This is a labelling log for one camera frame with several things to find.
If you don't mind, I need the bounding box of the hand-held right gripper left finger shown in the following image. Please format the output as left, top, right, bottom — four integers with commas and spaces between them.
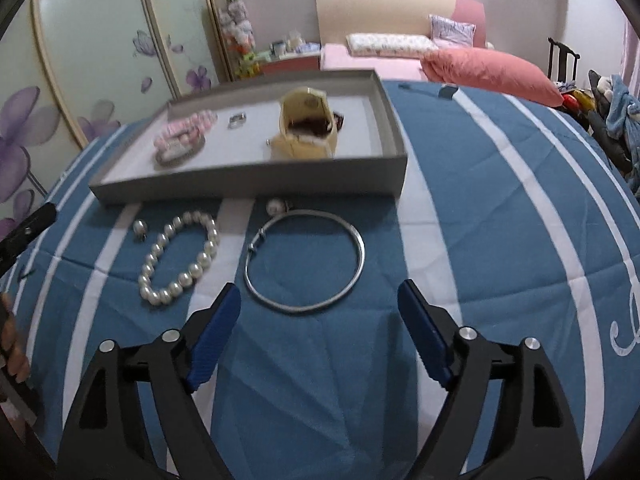
52, 282, 242, 480

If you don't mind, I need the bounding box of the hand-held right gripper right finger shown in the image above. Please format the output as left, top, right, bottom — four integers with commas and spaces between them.
397, 279, 586, 480

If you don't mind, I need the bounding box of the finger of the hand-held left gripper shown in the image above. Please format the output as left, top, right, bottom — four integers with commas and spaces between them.
0, 203, 57, 273

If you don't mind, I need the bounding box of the dark grey bangle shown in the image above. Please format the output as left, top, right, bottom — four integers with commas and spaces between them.
154, 137, 206, 167

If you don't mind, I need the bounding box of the silver bangle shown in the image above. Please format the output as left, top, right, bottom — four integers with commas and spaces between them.
244, 210, 366, 315

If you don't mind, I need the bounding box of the grey shallow tray box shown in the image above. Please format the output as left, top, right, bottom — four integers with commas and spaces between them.
89, 70, 408, 206

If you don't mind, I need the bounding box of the pink bead bracelet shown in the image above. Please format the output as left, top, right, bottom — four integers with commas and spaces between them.
152, 111, 218, 161

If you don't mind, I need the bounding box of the yellow wrist watch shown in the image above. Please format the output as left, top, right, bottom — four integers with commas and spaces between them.
266, 87, 344, 162

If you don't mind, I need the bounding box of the purple bead bracelet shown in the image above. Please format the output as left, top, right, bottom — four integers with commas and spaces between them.
295, 111, 346, 141

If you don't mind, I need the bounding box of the person's left hand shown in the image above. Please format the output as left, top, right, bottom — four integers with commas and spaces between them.
0, 292, 32, 386

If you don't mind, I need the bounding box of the blue white striped tablecloth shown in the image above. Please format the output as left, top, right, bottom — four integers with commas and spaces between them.
0, 80, 640, 480

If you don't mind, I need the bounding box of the floral sliding door wardrobe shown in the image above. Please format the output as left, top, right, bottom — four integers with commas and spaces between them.
0, 0, 236, 241

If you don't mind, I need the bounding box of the pink pillow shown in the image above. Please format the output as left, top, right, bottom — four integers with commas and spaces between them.
420, 49, 565, 107

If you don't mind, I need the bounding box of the pink bed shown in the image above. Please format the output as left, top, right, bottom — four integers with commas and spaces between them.
320, 42, 431, 82

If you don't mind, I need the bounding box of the red yellow toy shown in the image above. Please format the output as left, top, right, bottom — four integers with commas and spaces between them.
559, 84, 597, 112

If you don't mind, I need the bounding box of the plush toy tube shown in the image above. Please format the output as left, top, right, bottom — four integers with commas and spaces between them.
220, 0, 259, 79

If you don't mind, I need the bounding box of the pink nightstand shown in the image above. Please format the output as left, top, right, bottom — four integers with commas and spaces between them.
260, 54, 321, 77

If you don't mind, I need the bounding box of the white patterned pillow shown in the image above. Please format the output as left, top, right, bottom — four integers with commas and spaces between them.
346, 33, 439, 59

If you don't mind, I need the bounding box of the lilac pillow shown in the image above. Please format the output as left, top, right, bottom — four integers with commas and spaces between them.
429, 15, 476, 50

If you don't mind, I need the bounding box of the dark wooden chair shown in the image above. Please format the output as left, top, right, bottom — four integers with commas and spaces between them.
547, 37, 581, 82

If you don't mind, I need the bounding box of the cream pink bed headboard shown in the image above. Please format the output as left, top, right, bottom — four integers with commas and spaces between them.
314, 0, 486, 52

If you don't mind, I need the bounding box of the pink curtain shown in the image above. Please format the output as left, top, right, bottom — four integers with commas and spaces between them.
619, 7, 640, 81

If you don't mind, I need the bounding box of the white pearl bracelet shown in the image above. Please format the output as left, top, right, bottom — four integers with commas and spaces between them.
138, 211, 221, 307

